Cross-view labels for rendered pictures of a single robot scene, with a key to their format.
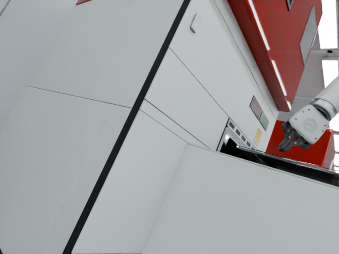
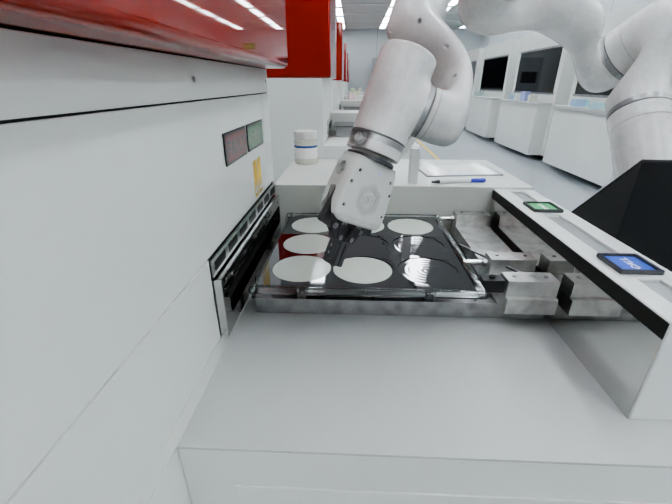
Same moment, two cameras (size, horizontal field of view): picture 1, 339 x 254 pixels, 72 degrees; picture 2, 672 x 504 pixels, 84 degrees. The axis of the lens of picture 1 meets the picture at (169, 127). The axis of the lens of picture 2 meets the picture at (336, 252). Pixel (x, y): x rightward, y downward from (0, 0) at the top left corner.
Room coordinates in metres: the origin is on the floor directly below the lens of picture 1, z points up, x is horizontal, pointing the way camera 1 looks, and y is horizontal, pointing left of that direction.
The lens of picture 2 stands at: (0.28, -0.02, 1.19)
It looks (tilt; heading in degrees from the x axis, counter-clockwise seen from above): 24 degrees down; 321
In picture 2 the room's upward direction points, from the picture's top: straight up
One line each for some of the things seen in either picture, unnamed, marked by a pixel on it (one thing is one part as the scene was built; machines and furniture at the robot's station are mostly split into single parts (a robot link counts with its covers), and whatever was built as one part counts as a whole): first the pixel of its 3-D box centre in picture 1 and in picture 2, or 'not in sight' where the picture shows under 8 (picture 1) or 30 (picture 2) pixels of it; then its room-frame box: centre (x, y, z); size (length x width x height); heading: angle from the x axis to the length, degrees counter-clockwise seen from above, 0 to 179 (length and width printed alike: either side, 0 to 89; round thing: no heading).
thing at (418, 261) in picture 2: (302, 176); (362, 245); (0.78, -0.49, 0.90); 0.34 x 0.34 x 0.01; 48
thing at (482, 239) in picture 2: not in sight; (492, 258); (0.62, -0.70, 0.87); 0.36 x 0.08 x 0.03; 138
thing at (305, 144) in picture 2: not in sight; (305, 147); (1.26, -0.69, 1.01); 0.07 x 0.07 x 0.10
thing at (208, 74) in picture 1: (235, 110); (208, 216); (0.78, -0.19, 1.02); 0.81 x 0.03 x 0.40; 138
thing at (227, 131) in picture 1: (243, 159); (256, 247); (0.91, -0.32, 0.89); 0.44 x 0.02 x 0.10; 138
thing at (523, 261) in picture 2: not in sight; (509, 262); (0.56, -0.65, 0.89); 0.08 x 0.03 x 0.03; 48
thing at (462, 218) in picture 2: not in sight; (471, 218); (0.74, -0.81, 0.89); 0.08 x 0.03 x 0.03; 48
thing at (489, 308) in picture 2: not in sight; (397, 305); (0.65, -0.45, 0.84); 0.50 x 0.02 x 0.03; 48
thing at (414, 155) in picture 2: not in sight; (407, 155); (0.89, -0.73, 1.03); 0.06 x 0.04 x 0.13; 48
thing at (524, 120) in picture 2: not in sight; (547, 94); (3.51, -7.51, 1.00); 1.80 x 1.08 x 2.00; 138
